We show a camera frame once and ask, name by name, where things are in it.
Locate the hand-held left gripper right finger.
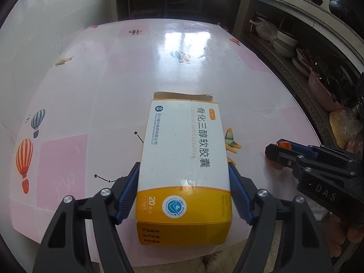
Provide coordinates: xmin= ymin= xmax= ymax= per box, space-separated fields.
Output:
xmin=228 ymin=163 xmax=333 ymax=273

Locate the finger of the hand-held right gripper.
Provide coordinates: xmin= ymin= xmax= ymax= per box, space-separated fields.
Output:
xmin=265 ymin=144 xmax=300 ymax=169
xmin=290 ymin=144 xmax=351 ymax=162

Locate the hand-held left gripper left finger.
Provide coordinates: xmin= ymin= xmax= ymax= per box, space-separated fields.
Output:
xmin=35 ymin=162 xmax=140 ymax=273

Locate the yellow white medicine box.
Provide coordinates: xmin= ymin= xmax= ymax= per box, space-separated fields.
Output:
xmin=135 ymin=91 xmax=234 ymax=245

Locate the person's right hand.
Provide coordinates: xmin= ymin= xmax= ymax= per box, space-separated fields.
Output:
xmin=329 ymin=212 xmax=364 ymax=258

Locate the yellow bag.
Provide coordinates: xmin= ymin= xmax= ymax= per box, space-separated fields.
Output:
xmin=329 ymin=109 xmax=356 ymax=148

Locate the red plastic bag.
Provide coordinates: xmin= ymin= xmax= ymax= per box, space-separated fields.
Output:
xmin=345 ymin=139 xmax=364 ymax=154

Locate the pink basin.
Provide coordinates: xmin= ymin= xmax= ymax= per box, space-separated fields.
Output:
xmin=308 ymin=70 xmax=343 ymax=111

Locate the stack of plates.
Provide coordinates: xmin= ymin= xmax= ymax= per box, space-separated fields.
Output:
xmin=291 ymin=48 xmax=312 ymax=76

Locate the pink balloon print tablecloth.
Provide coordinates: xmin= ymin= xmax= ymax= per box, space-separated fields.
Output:
xmin=6 ymin=18 xmax=333 ymax=262

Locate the stack of white bowls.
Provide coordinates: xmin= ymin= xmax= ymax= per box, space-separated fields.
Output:
xmin=272 ymin=30 xmax=299 ymax=59

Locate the white plastic bag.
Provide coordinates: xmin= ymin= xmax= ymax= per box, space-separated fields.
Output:
xmin=249 ymin=18 xmax=278 ymax=40

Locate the black pot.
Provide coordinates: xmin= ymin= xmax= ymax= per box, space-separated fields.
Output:
xmin=328 ymin=0 xmax=359 ymax=23

